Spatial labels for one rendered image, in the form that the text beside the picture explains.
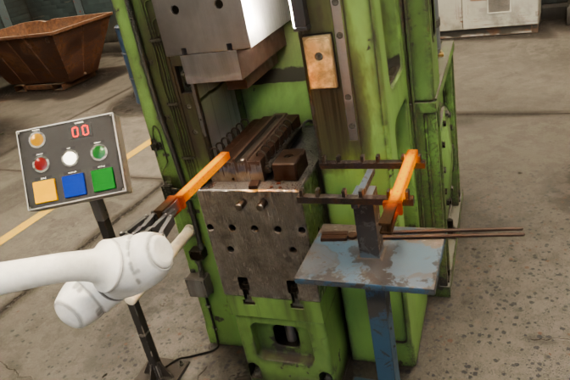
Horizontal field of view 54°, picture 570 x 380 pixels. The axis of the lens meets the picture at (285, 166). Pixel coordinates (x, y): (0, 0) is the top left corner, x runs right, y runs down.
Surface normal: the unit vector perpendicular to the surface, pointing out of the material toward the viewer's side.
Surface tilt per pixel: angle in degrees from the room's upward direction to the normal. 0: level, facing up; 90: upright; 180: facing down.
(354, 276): 0
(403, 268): 0
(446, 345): 0
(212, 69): 90
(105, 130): 60
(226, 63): 90
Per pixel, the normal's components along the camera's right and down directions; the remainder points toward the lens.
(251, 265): -0.33, 0.44
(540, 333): -0.18, -0.89
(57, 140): 0.00, -0.11
